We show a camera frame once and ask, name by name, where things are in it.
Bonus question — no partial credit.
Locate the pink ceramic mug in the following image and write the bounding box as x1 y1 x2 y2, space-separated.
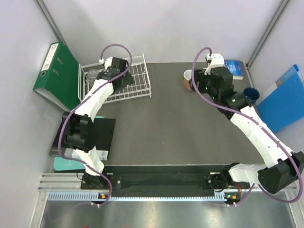
183 69 192 91

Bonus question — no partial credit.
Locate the clear drinking glass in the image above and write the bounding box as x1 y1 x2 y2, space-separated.
87 69 99 85

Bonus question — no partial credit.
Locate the dark blue ceramic mug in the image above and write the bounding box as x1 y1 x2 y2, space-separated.
243 87 260 104

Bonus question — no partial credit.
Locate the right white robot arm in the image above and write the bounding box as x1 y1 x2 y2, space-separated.
190 66 304 195

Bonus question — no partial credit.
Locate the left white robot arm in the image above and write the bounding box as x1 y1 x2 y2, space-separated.
58 57 134 188

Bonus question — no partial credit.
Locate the blue cover paperback book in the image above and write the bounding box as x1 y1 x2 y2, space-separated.
224 59 244 80

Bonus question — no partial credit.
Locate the green lever arch binder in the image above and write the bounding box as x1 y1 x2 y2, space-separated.
33 42 80 111

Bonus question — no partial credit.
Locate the black book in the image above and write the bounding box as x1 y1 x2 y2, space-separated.
49 116 116 161

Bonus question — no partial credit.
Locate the blue folder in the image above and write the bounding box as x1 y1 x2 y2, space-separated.
257 64 304 133

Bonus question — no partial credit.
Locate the teal notebook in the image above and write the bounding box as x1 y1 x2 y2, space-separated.
53 115 105 172

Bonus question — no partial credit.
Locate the white wire dish rack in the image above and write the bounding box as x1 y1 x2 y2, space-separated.
77 54 152 103

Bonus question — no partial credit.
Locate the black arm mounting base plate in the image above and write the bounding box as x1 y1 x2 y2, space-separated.
80 165 237 197

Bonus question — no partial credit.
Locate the aluminium frame rail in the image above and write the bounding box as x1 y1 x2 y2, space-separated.
38 173 83 191

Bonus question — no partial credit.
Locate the grey slotted cable duct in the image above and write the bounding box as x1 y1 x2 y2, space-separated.
47 191 227 202

